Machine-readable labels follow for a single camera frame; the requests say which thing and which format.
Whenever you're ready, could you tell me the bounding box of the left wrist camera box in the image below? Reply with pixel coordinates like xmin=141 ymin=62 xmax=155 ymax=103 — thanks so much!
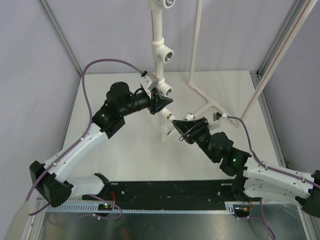
xmin=139 ymin=70 xmax=159 ymax=92

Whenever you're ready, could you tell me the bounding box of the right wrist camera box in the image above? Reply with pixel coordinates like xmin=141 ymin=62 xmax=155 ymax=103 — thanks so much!
xmin=212 ymin=112 xmax=228 ymax=125

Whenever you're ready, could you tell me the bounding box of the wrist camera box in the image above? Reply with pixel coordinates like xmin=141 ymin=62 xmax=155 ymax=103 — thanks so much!
xmin=212 ymin=112 xmax=228 ymax=125
xmin=139 ymin=70 xmax=159 ymax=92

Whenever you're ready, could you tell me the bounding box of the aluminium table frame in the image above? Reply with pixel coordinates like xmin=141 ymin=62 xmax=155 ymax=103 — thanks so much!
xmin=28 ymin=195 xmax=320 ymax=240

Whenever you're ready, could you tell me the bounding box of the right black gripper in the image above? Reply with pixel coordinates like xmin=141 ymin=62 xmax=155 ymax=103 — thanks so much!
xmin=171 ymin=117 xmax=217 ymax=163

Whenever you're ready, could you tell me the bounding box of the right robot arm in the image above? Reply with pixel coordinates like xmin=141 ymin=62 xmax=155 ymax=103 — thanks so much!
xmin=172 ymin=117 xmax=320 ymax=218

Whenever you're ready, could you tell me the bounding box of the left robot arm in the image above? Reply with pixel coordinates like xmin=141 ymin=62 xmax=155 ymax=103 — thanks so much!
xmin=29 ymin=81 xmax=173 ymax=207

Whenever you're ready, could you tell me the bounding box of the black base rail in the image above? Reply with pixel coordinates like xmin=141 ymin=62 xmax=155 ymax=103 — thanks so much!
xmin=97 ymin=179 xmax=260 ymax=211

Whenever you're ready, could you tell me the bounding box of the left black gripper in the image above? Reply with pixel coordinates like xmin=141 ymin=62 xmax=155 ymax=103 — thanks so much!
xmin=120 ymin=88 xmax=174 ymax=118

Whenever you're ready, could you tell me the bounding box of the white PVC pipe frame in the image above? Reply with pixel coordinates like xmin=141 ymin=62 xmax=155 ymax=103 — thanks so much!
xmin=147 ymin=0 xmax=319 ymax=143

